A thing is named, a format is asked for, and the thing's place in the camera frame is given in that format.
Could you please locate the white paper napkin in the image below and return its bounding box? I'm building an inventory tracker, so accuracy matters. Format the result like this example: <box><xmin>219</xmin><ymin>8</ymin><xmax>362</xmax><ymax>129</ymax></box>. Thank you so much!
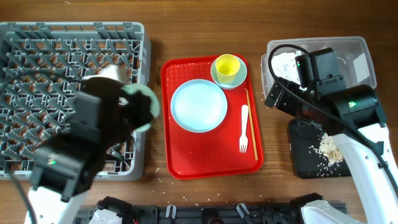
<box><xmin>271</xmin><ymin>51</ymin><xmax>302</xmax><ymax>84</ymax></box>

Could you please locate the yellow plastic cup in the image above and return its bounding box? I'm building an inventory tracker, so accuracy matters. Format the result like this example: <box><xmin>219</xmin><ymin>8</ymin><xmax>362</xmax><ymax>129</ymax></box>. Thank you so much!
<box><xmin>215</xmin><ymin>54</ymin><xmax>240</xmax><ymax>84</ymax></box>

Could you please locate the pile of leftover rice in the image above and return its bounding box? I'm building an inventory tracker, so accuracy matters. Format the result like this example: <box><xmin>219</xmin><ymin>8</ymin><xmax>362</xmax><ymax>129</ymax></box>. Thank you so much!
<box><xmin>308</xmin><ymin>133</ymin><xmax>344</xmax><ymax>177</ymax></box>

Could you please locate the clear plastic waste bin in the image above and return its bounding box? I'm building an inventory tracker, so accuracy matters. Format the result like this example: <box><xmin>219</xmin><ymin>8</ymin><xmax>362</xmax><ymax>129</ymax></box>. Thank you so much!
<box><xmin>261</xmin><ymin>36</ymin><xmax>377</xmax><ymax>96</ymax></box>

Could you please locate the red plastic serving tray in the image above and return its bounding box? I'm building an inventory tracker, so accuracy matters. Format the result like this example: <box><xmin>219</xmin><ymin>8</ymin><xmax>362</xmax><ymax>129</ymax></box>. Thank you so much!
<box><xmin>160</xmin><ymin>55</ymin><xmax>264</xmax><ymax>180</ymax></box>

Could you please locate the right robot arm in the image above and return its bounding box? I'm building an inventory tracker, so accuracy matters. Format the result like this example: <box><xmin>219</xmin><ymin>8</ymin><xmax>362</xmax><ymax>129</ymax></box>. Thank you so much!
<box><xmin>266</xmin><ymin>46</ymin><xmax>397</xmax><ymax>223</ymax></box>

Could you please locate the small green saucer bowl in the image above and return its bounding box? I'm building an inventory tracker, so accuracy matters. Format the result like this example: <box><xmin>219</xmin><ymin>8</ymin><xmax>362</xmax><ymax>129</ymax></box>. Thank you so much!
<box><xmin>211</xmin><ymin>57</ymin><xmax>248</xmax><ymax>90</ymax></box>

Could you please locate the white plastic fork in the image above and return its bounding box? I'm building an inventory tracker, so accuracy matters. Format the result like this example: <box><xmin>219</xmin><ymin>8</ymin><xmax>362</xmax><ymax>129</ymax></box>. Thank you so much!
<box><xmin>239</xmin><ymin>105</ymin><xmax>249</xmax><ymax>153</ymax></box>

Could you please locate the wooden chopstick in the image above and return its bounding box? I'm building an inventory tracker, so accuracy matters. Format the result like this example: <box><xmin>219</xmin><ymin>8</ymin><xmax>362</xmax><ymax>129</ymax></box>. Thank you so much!
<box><xmin>246</xmin><ymin>89</ymin><xmax>258</xmax><ymax>161</ymax></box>

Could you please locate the black rectangular tray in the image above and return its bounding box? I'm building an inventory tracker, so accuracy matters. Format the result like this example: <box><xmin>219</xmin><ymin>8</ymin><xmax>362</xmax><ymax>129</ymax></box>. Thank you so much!
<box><xmin>288</xmin><ymin>119</ymin><xmax>351</xmax><ymax>179</ymax></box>

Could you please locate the white label on bin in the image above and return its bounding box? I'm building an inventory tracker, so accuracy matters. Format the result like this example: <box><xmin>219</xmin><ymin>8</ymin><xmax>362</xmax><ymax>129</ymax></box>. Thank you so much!
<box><xmin>353</xmin><ymin>53</ymin><xmax>370</xmax><ymax>83</ymax></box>

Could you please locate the grey plastic dishwasher rack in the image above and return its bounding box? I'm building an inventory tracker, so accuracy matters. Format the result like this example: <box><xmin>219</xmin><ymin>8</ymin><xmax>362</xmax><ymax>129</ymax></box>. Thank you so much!
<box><xmin>1</xmin><ymin>22</ymin><xmax>152</xmax><ymax>180</ymax></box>

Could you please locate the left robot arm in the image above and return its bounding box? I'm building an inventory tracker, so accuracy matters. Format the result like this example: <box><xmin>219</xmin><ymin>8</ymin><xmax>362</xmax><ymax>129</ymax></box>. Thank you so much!
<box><xmin>25</xmin><ymin>77</ymin><xmax>160</xmax><ymax>223</ymax></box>

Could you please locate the green bowl with rice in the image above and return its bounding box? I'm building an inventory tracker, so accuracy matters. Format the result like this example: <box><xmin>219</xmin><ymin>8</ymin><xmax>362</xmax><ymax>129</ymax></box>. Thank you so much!
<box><xmin>120</xmin><ymin>83</ymin><xmax>160</xmax><ymax>132</ymax></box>

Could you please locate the light blue round plate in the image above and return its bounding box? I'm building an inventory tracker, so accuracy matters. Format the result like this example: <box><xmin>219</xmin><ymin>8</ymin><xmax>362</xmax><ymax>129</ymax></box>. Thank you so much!
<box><xmin>170</xmin><ymin>79</ymin><xmax>228</xmax><ymax>133</ymax></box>

